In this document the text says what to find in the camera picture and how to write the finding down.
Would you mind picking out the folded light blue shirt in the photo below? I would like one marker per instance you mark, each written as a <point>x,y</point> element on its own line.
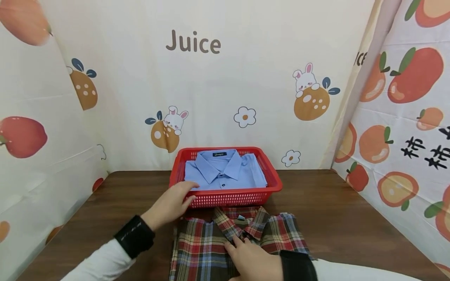
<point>242,171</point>

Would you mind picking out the black wrist band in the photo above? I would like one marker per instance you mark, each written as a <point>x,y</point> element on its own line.
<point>135,236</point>
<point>299,269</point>

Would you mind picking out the person's right hand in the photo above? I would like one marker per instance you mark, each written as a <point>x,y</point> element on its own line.
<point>256,261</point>

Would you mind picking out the person's right forearm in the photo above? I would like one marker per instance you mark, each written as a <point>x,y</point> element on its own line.
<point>351,272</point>

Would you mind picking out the red plastic basket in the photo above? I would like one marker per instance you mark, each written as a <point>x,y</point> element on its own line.
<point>232,198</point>

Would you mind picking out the person's left hand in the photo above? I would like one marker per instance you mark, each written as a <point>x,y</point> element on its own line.
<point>167,207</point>

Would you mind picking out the red plaid shirt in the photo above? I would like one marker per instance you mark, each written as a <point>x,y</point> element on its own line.
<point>200,242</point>

